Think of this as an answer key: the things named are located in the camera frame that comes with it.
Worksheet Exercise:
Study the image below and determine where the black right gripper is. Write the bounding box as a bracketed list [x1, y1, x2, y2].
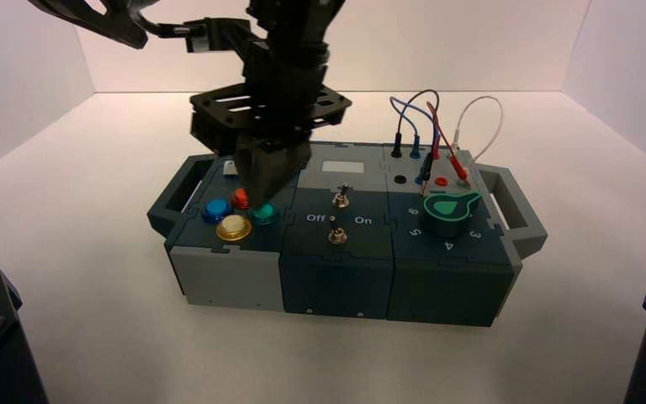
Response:
[190, 60, 353, 209]

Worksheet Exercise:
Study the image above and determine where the green push button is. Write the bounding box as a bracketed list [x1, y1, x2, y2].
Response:
[248, 203, 281, 227]

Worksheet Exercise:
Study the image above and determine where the yellow push button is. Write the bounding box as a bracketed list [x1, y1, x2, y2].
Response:
[215, 214, 254, 242]

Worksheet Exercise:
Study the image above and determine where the blue push button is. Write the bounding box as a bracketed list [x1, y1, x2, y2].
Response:
[200, 199, 233, 225]

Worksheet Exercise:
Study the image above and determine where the small grey display screen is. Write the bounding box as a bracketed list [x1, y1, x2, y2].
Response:
[322, 160, 365, 174]

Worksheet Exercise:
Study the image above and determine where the dark blue grey control box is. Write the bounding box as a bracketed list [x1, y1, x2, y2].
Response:
[147, 139, 548, 328]

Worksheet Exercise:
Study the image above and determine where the green rotary knob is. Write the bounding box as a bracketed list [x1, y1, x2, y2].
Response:
[418, 191, 483, 240]

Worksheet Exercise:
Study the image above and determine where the dark blue box handle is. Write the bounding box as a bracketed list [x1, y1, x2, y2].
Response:
[147, 155, 218, 237]

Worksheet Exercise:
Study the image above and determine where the black banana plug cable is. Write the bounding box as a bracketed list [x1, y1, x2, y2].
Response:
[390, 90, 442, 197]

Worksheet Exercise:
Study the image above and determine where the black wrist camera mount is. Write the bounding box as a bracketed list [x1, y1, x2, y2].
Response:
[27, 0, 258, 55]

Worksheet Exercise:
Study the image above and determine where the blue banana plug cable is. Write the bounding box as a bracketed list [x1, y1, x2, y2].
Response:
[389, 97, 440, 186]

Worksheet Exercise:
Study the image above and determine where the red banana plug cable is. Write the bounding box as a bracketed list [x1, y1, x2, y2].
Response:
[426, 102, 471, 183]

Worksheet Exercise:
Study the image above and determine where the white banana plug cable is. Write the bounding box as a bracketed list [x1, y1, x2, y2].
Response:
[451, 96, 505, 168]

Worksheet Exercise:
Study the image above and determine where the grey box handle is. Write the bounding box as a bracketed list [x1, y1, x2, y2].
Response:
[478, 164, 548, 260]

